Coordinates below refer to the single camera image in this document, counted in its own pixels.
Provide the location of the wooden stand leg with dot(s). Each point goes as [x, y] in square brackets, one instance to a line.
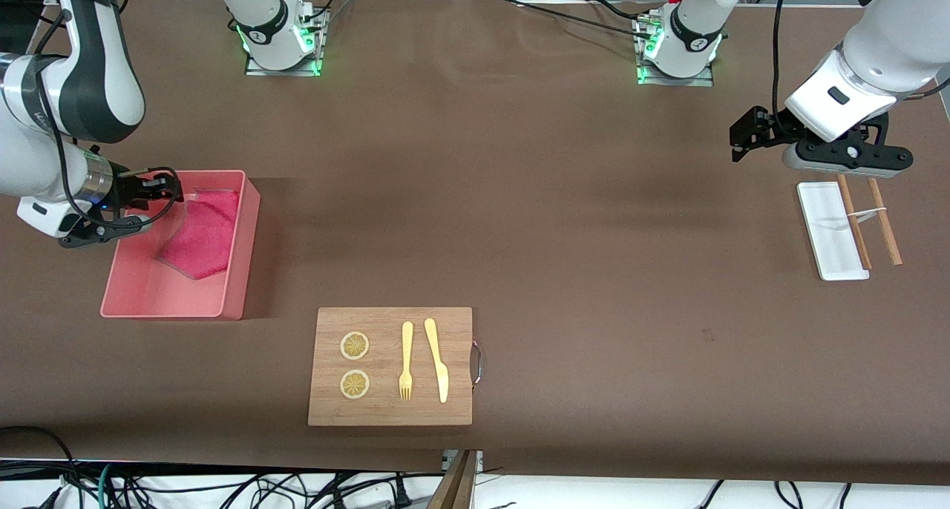
[454, 487]

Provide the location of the yellow lemon slice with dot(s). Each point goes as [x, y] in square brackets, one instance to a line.
[355, 384]
[355, 346]

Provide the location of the white rectangular tray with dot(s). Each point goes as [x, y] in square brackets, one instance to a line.
[827, 234]

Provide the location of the small metal bracket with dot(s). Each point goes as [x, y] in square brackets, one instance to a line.
[479, 458]

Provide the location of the pink plastic bin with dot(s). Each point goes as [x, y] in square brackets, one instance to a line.
[148, 294]

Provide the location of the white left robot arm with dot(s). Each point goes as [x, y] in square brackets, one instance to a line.
[883, 41]

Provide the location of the wooden cutting board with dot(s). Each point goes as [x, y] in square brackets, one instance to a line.
[386, 412]

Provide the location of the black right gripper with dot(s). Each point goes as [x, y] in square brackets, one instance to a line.
[130, 191]

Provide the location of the yellow plastic knife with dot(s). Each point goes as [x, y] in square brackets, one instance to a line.
[438, 360]

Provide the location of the red cloth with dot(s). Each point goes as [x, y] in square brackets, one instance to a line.
[204, 234]

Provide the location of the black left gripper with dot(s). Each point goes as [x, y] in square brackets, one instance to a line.
[772, 128]

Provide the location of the yellow plastic fork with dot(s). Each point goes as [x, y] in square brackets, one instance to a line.
[406, 360]

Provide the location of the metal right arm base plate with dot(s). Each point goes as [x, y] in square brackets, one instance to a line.
[256, 70]

